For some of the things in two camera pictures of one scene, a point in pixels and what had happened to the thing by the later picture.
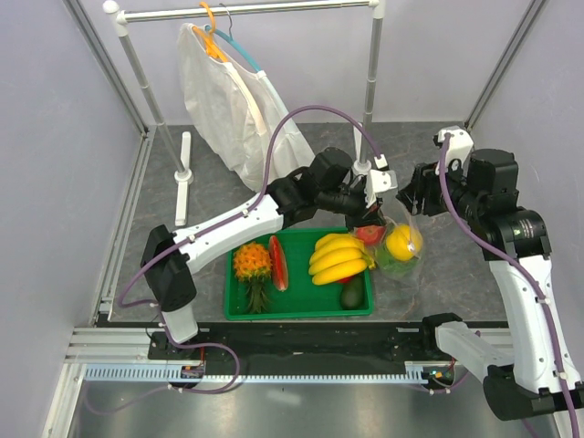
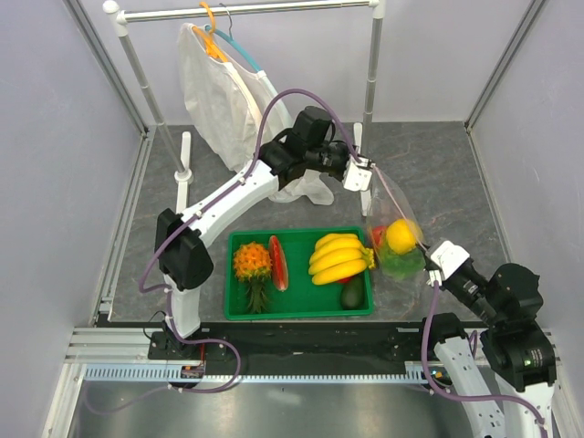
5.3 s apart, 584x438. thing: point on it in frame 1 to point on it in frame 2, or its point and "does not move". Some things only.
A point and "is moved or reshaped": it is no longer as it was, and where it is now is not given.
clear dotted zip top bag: [396, 245] is moved or reshaped
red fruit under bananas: [347, 280] does not move
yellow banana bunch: [338, 258] does not move
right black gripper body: [428, 180] to [470, 287]
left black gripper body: [354, 204] to [333, 158]
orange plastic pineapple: [252, 262] does not move
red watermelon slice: [279, 263] does not move
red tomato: [370, 234] is moved or reshaped
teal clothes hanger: [229, 38] does not move
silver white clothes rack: [181, 142] does not move
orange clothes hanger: [212, 45] does not move
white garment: [234, 111] does not move
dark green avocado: [352, 294] does not move
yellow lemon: [403, 242] is moved or reshaped
